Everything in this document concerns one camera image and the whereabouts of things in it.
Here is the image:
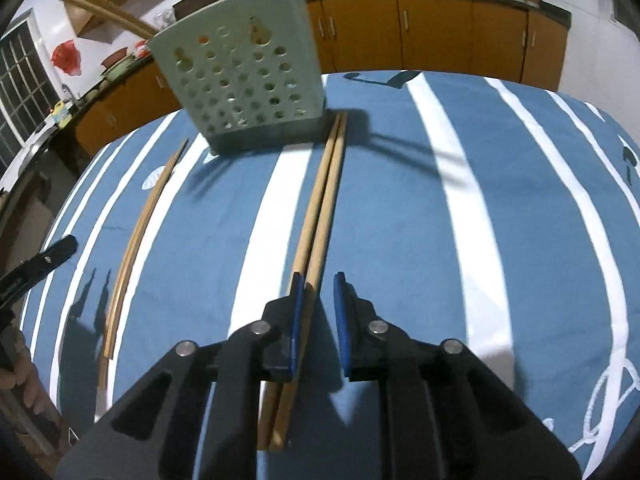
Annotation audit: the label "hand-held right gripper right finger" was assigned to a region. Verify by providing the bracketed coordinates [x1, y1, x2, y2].
[333, 271, 583, 480]

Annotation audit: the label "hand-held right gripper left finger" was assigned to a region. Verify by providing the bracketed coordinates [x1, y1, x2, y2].
[55, 272, 307, 480]

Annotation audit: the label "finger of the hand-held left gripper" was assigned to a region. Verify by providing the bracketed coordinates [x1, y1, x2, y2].
[0, 235, 79, 307]

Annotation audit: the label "wooden chopstick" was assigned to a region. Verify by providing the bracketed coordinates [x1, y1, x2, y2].
[96, 150, 181, 392]
[59, 0, 157, 41]
[102, 138, 190, 361]
[256, 112, 343, 452]
[267, 112, 349, 451]

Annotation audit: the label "green perforated utensil holder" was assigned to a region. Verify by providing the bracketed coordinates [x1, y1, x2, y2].
[148, 0, 328, 156]

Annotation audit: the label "person's left hand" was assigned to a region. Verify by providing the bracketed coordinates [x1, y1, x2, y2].
[12, 332, 53, 416]

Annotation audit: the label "blue white striped tablecloth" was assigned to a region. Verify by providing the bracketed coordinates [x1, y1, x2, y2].
[20, 70, 640, 480]

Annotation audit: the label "yellow detergent bottle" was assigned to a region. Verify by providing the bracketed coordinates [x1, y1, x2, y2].
[50, 101, 75, 126]

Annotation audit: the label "barred window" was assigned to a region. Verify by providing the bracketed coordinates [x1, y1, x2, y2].
[0, 10, 61, 171]

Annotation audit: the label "red plastic bag on hook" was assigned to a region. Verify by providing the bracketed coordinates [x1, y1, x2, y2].
[51, 40, 83, 76]

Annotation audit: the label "green basin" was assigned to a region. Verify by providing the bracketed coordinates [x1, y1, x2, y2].
[102, 57, 138, 81]

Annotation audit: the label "red basin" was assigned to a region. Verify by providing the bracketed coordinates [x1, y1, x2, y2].
[100, 46, 132, 68]

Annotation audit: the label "wooden base cabinets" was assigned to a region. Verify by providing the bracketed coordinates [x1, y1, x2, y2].
[75, 0, 571, 158]

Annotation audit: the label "dark wooden cutting board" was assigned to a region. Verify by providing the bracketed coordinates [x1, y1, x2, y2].
[172, 0, 221, 23]

